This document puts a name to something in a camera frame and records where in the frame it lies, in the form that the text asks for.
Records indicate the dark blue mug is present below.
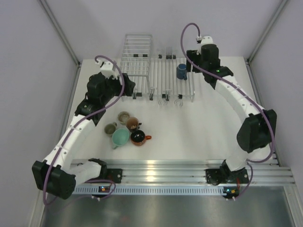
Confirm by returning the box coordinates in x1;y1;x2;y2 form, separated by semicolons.
176;63;187;80

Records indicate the brown mug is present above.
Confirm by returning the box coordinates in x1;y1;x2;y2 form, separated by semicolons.
125;117;142;132

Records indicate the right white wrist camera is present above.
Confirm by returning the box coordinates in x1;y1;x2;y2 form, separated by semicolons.
196;35;214;46

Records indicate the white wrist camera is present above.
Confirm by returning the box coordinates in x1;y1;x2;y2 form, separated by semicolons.
96;61;118;80
196;35;214;46

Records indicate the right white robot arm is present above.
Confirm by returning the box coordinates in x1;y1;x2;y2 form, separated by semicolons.
186;37;277;185

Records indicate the teal mug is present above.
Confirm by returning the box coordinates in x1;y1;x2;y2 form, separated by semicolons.
112;128;130;149

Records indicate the slotted cable duct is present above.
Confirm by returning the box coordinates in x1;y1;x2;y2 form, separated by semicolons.
73;184;237;196

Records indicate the silver wire dish rack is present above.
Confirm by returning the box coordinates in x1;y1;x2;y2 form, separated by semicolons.
149;46;196;106

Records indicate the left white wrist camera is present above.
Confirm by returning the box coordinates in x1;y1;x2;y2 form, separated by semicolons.
96;61;118;80

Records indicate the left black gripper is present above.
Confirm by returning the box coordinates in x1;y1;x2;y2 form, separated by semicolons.
101;73;135;105

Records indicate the aluminium rail frame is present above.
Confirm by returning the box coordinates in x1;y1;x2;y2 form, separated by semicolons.
106;160;295;186

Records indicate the grey-green small cup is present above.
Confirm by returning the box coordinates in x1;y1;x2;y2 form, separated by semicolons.
104;122;117;136

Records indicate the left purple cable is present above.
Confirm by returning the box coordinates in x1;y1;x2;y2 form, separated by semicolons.
43;55;125;206

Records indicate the beige speckled cup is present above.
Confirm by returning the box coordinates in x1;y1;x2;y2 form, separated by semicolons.
117;111;130;125

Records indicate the purple cable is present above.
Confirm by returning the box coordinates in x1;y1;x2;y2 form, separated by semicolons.
181;23;276;199
43;55;125;206

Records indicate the tall white wire rack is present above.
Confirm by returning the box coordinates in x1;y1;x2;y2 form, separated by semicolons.
120;33;152;99

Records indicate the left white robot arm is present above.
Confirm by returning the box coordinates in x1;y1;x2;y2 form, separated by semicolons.
32;73;135;200

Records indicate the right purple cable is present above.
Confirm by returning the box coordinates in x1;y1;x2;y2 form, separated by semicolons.
181;23;276;199

